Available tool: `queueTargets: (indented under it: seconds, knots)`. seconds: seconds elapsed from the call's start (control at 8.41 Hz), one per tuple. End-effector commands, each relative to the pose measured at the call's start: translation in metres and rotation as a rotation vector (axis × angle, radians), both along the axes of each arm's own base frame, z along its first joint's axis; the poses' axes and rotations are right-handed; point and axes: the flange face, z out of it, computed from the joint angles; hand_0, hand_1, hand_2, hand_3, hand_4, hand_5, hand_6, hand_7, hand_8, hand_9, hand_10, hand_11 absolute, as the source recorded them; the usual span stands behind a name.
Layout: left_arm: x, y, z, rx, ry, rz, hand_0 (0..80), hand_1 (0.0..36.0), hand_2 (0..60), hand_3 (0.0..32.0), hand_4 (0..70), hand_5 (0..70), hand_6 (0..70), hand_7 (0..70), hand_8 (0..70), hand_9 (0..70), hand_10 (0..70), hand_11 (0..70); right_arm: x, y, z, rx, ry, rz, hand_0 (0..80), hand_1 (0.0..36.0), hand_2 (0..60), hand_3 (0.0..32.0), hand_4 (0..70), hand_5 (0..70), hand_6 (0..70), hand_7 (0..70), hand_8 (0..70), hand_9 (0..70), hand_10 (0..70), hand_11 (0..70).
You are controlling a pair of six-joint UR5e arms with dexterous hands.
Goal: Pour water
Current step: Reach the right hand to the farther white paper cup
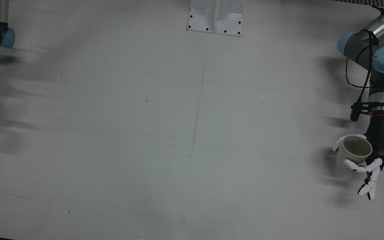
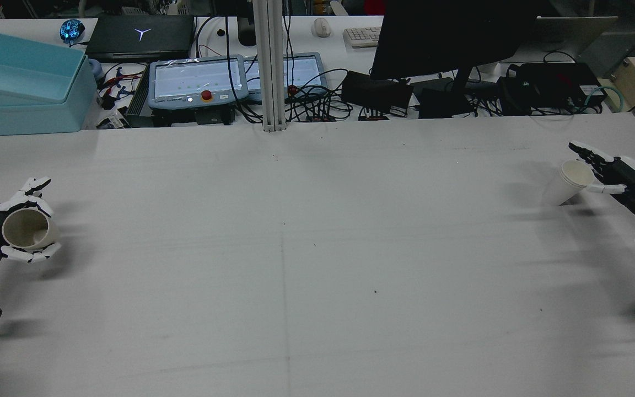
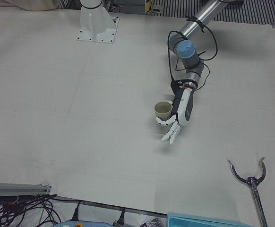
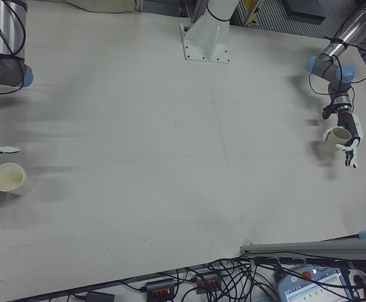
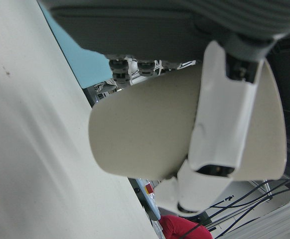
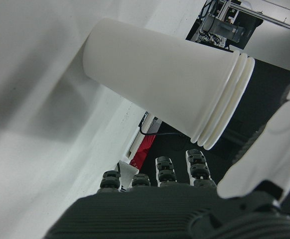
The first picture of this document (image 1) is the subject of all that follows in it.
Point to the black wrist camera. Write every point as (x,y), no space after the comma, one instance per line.
(355,113)

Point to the left UR5e robot arm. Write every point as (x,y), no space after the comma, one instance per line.
(358,43)

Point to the beige paper cup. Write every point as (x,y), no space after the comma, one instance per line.
(352,153)

